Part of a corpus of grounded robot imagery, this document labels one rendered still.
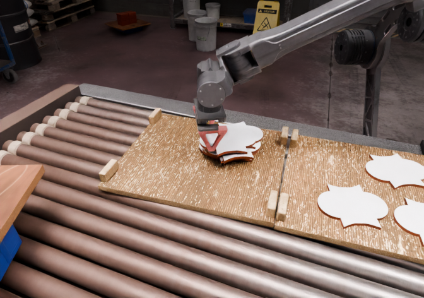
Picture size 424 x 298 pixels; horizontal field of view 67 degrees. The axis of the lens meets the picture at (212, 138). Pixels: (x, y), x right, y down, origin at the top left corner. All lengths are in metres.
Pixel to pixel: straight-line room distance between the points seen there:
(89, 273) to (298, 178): 0.49
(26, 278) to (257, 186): 0.49
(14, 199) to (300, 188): 0.58
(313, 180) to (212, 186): 0.24
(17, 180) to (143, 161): 0.29
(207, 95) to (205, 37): 3.68
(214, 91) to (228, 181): 0.24
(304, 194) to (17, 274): 0.59
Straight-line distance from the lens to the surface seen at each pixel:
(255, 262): 0.66
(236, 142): 0.81
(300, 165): 0.84
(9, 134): 1.11
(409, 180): 0.89
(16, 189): 0.70
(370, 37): 1.87
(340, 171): 0.86
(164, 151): 0.87
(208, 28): 4.27
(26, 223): 0.80
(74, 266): 0.69
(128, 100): 1.19
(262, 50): 0.69
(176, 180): 0.77
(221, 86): 0.64
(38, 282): 0.69
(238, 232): 0.70
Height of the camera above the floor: 1.45
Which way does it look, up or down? 35 degrees down
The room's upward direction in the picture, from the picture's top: straight up
